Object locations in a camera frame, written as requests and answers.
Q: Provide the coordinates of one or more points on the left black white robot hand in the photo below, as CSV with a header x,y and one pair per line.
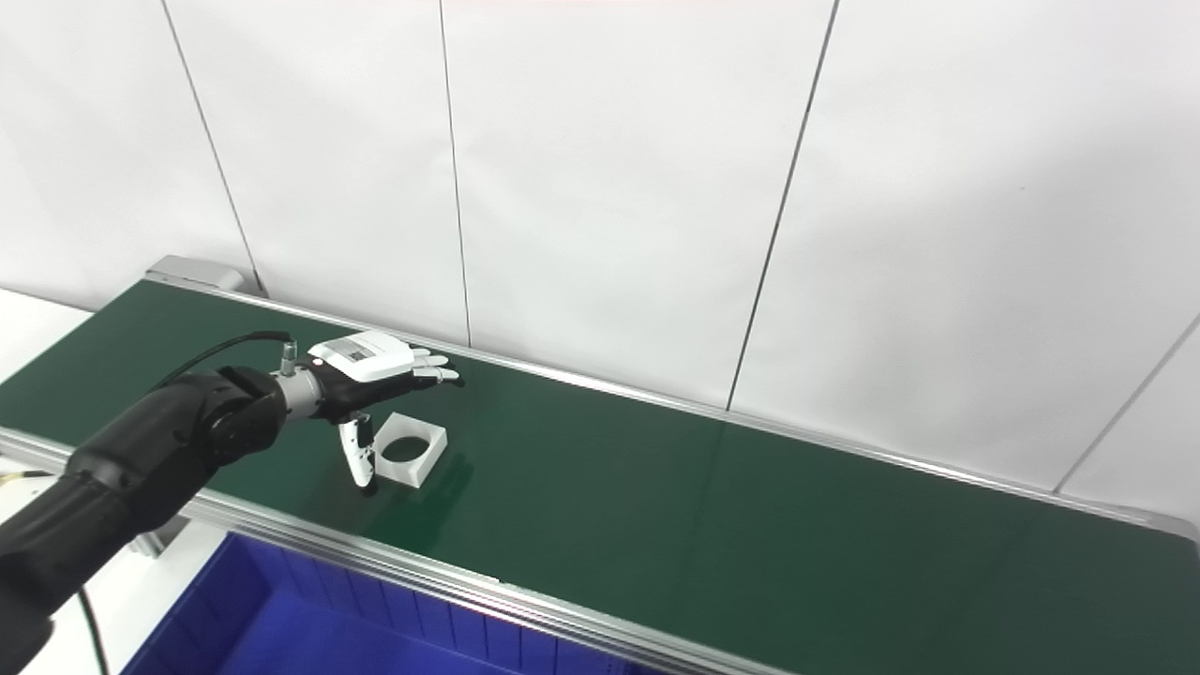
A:
x,y
361,375

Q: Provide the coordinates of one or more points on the white square part round hole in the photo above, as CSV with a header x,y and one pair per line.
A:
x,y
422,464

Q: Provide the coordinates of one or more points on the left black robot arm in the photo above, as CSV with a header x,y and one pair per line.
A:
x,y
131,469

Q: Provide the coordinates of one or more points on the green conveyor belt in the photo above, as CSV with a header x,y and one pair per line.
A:
x,y
703,525
394,561

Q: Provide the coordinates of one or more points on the grey conveyor end cover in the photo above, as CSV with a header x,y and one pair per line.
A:
x,y
192,272

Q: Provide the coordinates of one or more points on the aluminium conveyor leg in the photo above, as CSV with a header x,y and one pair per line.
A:
x,y
164,539

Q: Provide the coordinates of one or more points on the blue plastic bin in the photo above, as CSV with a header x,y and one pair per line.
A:
x,y
281,628

